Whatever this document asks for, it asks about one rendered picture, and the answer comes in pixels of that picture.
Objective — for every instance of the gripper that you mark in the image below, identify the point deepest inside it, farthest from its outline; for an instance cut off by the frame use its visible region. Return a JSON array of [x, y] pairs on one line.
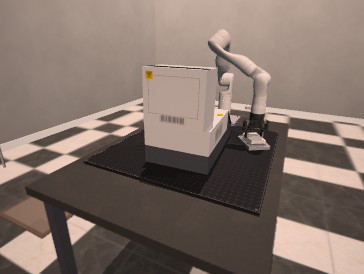
[[255, 124]]

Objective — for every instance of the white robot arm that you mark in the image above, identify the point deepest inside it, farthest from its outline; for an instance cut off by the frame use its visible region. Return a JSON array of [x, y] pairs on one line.
[[223, 62]]

